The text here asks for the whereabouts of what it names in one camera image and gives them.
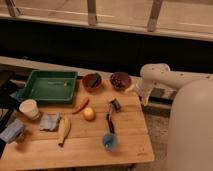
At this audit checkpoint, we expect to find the brown bowl right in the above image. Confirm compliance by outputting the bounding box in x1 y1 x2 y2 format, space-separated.
110 72 132 91

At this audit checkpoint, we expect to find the yellow banana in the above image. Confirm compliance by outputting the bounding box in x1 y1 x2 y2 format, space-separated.
58 116 71 147

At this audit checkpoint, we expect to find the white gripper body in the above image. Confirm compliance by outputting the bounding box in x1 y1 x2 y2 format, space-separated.
135 78 155 105

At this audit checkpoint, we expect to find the red chili pepper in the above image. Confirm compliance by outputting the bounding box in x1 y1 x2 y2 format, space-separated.
72 97 89 114

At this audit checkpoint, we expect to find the brown bowl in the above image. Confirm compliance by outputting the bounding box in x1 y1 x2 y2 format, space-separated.
82 73 102 93
110 72 132 91

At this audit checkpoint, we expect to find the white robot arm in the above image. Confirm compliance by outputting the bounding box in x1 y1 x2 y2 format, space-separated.
135 63 213 171

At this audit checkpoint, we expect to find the grey blue towel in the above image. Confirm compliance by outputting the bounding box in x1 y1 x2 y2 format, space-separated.
39 113 60 131

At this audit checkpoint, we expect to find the small black clip object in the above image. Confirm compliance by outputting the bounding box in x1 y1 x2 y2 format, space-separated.
110 98 121 112

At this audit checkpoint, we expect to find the brown bowl left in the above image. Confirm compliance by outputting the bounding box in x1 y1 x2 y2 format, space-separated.
82 73 102 93

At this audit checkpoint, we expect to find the black stand at left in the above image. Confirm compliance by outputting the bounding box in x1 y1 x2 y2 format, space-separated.
0 69 22 158

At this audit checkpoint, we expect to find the yellow apple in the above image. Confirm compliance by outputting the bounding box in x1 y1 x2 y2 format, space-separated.
83 107 96 121

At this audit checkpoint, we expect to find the white paper cup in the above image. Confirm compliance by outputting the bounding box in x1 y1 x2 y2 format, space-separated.
19 99 40 120

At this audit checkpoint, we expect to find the green plastic tray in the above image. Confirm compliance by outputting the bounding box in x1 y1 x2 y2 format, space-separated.
18 70 78 104

